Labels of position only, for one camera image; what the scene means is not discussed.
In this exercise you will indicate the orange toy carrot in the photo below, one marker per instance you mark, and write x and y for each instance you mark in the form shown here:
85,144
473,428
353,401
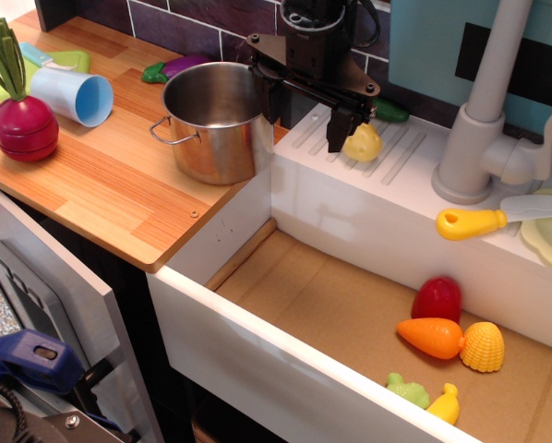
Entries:
438,337

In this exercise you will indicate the yellow toy squash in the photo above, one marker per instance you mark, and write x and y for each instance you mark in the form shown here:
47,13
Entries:
446,407

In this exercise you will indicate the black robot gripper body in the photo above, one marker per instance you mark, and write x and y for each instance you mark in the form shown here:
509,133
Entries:
321,69

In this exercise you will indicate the blue clamp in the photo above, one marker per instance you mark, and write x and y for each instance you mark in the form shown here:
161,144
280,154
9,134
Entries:
39,361

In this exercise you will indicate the green toy broccoli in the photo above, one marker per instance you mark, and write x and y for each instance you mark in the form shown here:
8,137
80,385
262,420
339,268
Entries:
413,392

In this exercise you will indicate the teal handled toy knife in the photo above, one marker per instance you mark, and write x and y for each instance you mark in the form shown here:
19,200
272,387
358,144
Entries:
40,58

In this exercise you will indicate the green toy cucumber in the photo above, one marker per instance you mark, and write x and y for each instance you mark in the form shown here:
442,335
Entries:
390,111

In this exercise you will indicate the yellow handled toy knife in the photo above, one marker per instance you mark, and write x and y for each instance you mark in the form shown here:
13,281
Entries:
460,224

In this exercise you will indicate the grey oven door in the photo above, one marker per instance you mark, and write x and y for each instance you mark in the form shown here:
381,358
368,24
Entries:
50,290

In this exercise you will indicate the purple toy eggplant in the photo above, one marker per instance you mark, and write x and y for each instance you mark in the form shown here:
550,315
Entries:
162,72

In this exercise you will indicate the light blue plastic cup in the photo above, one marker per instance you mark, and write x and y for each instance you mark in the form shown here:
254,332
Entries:
84,98

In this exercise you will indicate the yellow toy corn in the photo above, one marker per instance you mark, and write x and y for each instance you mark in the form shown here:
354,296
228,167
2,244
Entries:
484,347

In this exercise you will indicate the red toy radish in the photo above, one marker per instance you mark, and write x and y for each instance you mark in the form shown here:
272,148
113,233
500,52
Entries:
28,128

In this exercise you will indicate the red toy pepper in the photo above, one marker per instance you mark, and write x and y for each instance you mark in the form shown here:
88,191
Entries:
438,297

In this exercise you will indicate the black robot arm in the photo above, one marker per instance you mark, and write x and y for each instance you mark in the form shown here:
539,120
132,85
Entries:
323,19

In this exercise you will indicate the grey toy faucet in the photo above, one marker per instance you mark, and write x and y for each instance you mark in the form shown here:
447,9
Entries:
476,149

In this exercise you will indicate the stainless steel pot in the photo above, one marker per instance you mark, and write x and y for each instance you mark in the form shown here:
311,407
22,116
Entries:
214,124

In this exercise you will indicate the green plastic cutting board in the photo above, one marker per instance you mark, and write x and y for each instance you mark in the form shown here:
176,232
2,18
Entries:
76,58

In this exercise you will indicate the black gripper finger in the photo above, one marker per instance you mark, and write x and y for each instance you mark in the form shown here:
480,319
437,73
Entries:
343,122
271,97

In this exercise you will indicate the white toy sink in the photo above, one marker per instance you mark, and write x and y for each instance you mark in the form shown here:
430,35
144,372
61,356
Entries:
285,303

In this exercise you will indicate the yellow toy potato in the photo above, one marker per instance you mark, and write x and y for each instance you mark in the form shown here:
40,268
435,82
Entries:
364,145

